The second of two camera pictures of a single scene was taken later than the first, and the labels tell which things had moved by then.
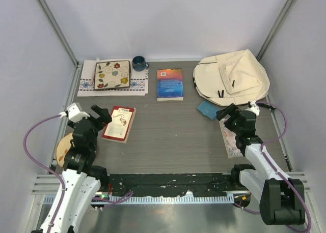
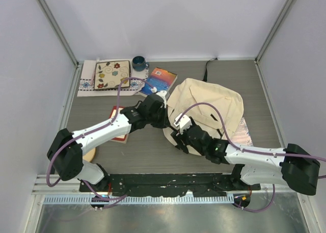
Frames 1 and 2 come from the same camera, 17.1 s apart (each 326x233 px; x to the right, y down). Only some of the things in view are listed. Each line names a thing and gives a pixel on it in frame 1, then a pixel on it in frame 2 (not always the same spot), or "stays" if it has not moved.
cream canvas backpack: [235, 78] -> [217, 110]
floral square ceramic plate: [113, 74] stays
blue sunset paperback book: [169, 84] -> [162, 79]
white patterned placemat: [139, 82] stays
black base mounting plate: [198, 184] stays
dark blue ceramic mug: [139, 63] stays
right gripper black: [231, 110] -> [175, 136]
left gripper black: [104, 117] -> [165, 122]
